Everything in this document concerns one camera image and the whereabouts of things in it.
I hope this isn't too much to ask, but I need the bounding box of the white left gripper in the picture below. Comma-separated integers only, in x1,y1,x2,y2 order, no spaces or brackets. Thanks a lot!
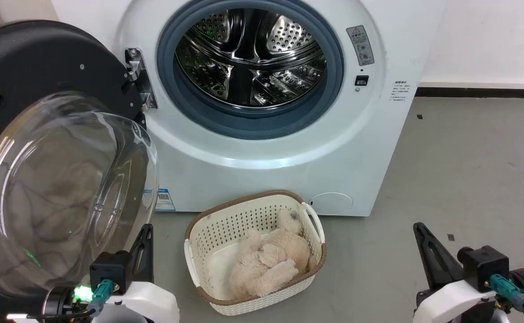
103,223,181,323

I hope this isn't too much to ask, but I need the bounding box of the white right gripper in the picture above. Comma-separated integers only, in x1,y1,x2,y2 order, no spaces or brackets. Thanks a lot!
412,222,506,323

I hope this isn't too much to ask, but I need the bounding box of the white front-load washing machine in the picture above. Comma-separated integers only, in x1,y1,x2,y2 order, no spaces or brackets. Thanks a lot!
50,0,447,218

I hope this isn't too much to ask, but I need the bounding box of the black round glass washer door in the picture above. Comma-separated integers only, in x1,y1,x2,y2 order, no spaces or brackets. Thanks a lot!
0,20,160,323

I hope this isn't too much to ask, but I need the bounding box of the metal door hinge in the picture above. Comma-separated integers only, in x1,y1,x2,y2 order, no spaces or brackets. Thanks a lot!
125,48,158,111

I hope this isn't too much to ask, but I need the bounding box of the blue and white energy label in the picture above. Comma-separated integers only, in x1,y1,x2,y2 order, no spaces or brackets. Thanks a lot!
143,188,176,212

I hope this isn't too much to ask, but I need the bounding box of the white plastic laundry basket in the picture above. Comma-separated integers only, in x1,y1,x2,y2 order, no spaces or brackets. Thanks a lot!
184,190,328,316

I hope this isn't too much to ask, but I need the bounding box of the round white filter cover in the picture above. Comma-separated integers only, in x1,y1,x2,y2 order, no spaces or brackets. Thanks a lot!
308,192,354,215

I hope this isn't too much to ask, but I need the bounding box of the beige plush toy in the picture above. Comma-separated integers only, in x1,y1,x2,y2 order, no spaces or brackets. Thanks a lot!
229,208,318,299

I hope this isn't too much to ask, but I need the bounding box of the small white text label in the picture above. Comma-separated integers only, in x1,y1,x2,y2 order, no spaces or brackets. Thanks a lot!
390,81,408,102

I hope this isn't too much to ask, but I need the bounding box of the stainless steel perforated drum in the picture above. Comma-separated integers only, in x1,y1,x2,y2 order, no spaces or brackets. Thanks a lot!
175,8,328,109

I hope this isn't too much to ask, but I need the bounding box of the grey warning sticker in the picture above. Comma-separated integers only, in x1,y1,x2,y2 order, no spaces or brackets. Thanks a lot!
346,25,375,66

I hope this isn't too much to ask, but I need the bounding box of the teal-plug right gripper cable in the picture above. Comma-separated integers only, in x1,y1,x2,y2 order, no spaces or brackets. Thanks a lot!
489,274,524,323

